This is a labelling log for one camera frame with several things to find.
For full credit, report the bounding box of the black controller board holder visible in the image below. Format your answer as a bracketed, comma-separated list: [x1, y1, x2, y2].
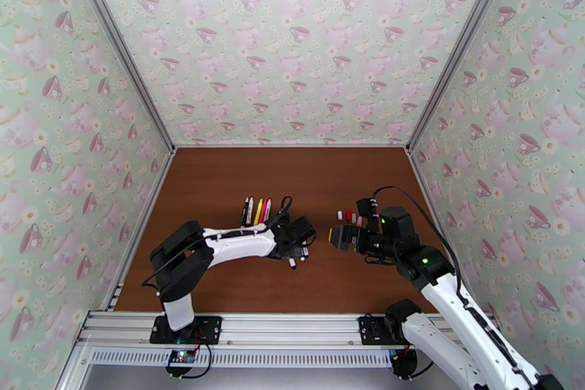
[390, 347, 418, 378]

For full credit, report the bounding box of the controller board with LED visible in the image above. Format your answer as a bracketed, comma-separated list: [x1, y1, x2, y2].
[166, 348, 197, 369]

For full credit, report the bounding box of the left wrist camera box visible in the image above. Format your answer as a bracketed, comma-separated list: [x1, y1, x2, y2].
[290, 215, 317, 244]

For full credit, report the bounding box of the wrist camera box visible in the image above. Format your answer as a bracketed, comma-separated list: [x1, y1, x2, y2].
[356, 198, 379, 222]
[290, 215, 317, 244]

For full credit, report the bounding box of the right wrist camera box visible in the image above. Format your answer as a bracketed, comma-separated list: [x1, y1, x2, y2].
[356, 198, 379, 222]

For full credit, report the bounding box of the aluminium table edge rail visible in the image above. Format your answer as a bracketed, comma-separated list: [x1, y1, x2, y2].
[173, 142, 410, 149]
[107, 149, 177, 312]
[409, 149, 453, 257]

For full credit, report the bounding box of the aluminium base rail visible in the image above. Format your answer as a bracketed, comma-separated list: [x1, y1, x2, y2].
[75, 310, 508, 348]

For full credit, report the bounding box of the perforated metal cable tray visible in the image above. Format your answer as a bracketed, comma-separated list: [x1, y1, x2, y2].
[88, 348, 394, 368]

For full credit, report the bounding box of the black base cable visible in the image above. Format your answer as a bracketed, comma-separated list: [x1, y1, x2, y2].
[413, 356, 436, 378]
[164, 342, 214, 380]

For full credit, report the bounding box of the aluminium frame post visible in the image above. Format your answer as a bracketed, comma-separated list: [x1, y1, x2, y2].
[405, 0, 522, 154]
[61, 0, 177, 153]

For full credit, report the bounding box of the aluminium frame leg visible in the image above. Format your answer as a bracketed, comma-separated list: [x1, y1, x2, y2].
[54, 340, 94, 390]

